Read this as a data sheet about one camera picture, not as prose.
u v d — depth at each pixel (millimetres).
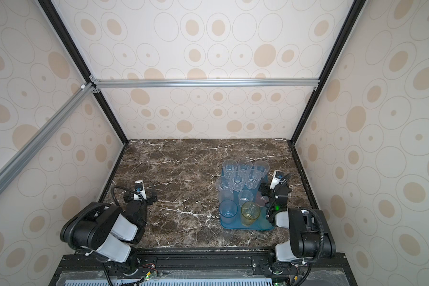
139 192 729
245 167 1027
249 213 786
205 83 890
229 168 1029
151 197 796
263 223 797
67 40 749
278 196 684
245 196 901
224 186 957
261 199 919
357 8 684
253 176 989
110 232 505
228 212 853
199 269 731
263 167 1001
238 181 975
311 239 437
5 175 531
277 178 778
